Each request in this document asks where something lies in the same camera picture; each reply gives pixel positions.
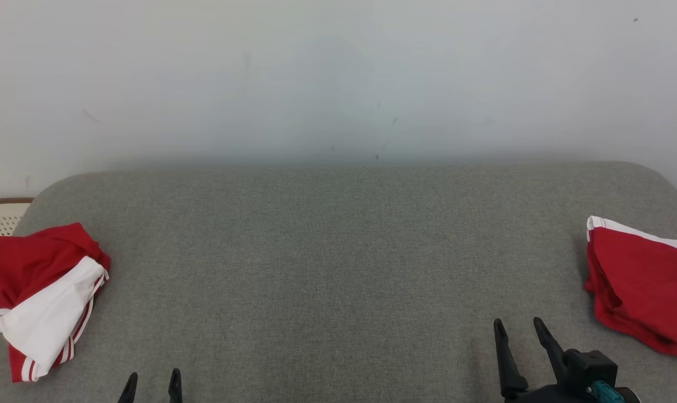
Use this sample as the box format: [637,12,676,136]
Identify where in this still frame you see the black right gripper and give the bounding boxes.
[493,317,641,403]

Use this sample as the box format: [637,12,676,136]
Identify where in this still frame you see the red and white garment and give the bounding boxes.
[0,222,111,383]

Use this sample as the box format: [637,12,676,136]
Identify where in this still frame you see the red garment with white band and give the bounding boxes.
[584,215,677,362]

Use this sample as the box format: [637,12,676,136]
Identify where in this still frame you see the grey fabric sofa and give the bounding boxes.
[0,161,677,403]

